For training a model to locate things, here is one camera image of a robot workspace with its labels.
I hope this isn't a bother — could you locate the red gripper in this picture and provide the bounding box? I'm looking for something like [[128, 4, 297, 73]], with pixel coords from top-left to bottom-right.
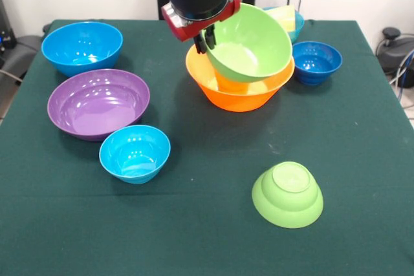
[[160, 0, 241, 55]]

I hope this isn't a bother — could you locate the large green bowl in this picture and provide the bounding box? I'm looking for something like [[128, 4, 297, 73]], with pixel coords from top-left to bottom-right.
[[202, 3, 294, 83]]

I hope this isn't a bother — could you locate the orange cup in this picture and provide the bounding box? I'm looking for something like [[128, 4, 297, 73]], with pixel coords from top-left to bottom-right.
[[213, 69, 252, 94]]

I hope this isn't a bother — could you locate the large orange bowl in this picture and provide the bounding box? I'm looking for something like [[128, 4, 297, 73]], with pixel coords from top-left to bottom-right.
[[185, 45, 296, 112]]

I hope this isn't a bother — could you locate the yellow cup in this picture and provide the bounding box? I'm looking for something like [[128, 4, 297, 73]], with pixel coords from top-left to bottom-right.
[[268, 5, 297, 31]]

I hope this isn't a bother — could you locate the translucent blue ridged bowl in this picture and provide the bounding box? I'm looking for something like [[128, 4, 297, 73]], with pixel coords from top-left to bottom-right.
[[262, 6, 305, 44]]

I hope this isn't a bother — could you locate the small dark blue bowl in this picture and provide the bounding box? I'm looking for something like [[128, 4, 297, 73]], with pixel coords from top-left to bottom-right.
[[292, 41, 343, 86]]

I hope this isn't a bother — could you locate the small green bowl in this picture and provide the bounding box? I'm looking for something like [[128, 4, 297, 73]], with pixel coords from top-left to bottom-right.
[[252, 161, 324, 229]]

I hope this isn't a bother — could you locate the large blue bowl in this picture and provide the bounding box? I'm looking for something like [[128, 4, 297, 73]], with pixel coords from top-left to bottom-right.
[[41, 21, 124, 78]]

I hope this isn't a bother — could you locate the purple bowl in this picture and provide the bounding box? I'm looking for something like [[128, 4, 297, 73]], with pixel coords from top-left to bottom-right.
[[47, 69, 151, 142]]

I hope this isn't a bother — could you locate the small light blue bowl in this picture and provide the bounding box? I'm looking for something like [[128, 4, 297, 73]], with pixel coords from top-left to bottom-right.
[[98, 124, 171, 186]]

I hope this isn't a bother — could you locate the dark grey seat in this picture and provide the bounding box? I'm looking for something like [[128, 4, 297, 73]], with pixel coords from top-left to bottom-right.
[[0, 34, 45, 96]]

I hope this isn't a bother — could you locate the black electronic device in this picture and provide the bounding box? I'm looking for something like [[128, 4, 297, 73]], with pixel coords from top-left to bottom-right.
[[0, 0, 17, 51]]

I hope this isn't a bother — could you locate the dark green tablecloth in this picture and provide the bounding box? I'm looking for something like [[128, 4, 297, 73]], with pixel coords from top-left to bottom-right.
[[0, 19, 414, 276]]

